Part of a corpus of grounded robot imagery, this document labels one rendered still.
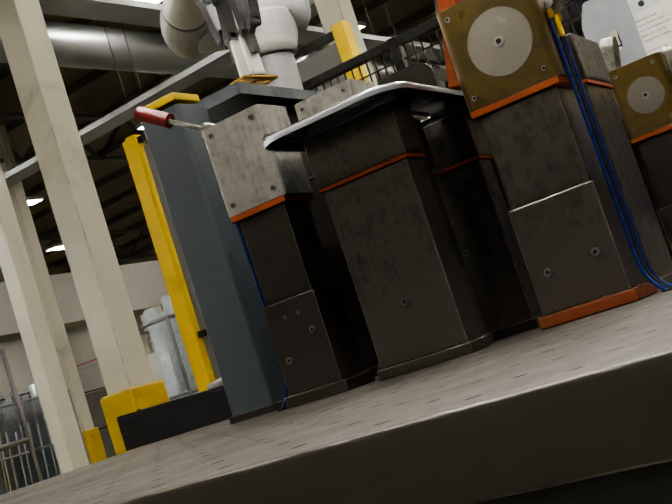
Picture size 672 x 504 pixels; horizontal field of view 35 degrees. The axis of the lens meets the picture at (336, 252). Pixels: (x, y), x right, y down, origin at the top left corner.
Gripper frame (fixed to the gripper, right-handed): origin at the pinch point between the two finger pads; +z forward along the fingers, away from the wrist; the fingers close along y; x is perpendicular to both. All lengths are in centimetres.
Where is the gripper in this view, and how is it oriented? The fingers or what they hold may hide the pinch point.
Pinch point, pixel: (247, 58)
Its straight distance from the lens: 181.1
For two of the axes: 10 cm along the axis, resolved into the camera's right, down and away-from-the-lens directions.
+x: 6.4, -1.2, 7.6
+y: 7.1, -3.0, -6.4
